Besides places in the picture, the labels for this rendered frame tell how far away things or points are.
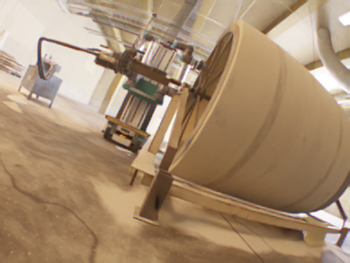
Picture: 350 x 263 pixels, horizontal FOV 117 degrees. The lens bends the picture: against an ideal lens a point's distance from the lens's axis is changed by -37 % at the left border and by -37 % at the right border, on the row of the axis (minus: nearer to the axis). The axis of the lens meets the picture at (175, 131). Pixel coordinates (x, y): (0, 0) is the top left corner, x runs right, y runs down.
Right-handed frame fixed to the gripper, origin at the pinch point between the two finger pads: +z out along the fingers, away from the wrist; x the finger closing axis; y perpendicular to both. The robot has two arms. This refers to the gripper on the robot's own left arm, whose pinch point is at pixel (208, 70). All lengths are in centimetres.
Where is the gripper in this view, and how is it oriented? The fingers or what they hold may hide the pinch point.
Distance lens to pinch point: 190.6
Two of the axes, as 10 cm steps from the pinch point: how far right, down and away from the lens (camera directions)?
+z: 9.0, 4.1, 1.2
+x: -1.6, 0.8, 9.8
